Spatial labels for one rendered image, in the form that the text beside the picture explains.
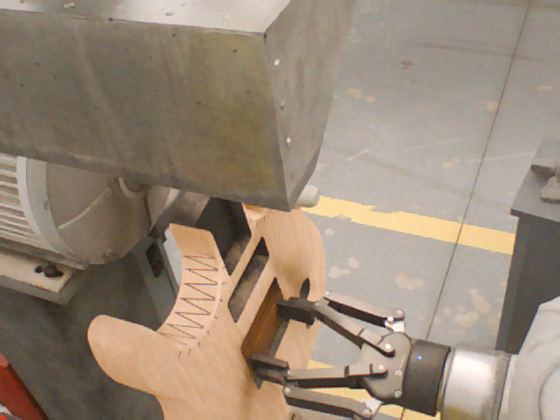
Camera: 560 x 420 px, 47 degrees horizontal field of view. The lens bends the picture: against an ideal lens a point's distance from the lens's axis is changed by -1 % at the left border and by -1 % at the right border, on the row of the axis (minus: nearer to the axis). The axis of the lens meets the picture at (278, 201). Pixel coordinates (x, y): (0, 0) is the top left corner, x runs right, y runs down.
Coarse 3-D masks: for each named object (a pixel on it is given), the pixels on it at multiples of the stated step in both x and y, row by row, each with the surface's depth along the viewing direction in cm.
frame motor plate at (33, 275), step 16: (0, 256) 86; (16, 256) 85; (32, 256) 85; (0, 272) 83; (16, 272) 83; (32, 272) 83; (48, 272) 81; (64, 272) 82; (80, 272) 83; (16, 288) 84; (32, 288) 82; (48, 288) 80; (64, 288) 81; (64, 304) 81
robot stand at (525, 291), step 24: (552, 144) 153; (528, 192) 142; (528, 216) 138; (552, 216) 136; (528, 240) 144; (552, 240) 140; (528, 264) 148; (552, 264) 144; (528, 288) 153; (552, 288) 149; (504, 312) 167; (528, 312) 158; (504, 336) 171
